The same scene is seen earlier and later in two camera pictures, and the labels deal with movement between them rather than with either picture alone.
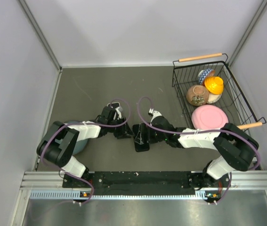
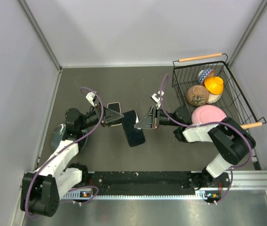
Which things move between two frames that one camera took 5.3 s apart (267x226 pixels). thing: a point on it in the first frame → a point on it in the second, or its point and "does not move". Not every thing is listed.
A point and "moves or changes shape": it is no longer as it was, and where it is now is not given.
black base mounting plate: x=143 y=183 does not move
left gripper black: x=125 y=131 → x=109 y=115
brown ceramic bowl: x=198 y=95 does not move
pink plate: x=209 y=117 does not move
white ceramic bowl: x=213 y=98 does not move
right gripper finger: x=143 y=135 → x=147 y=121
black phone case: x=141 y=133 moves or changes shape
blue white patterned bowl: x=204 y=73 does not move
